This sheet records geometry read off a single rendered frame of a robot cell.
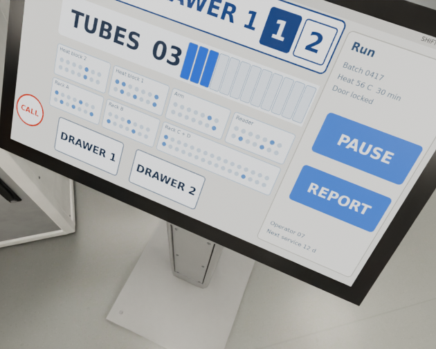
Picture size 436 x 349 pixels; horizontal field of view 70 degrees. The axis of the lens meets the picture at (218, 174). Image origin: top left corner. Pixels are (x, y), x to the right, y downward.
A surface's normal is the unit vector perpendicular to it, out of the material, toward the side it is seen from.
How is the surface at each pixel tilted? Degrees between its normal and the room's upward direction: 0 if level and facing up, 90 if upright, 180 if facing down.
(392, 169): 50
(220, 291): 5
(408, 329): 0
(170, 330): 3
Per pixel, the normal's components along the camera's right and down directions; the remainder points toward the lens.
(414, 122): -0.22, 0.28
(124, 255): 0.11, -0.50
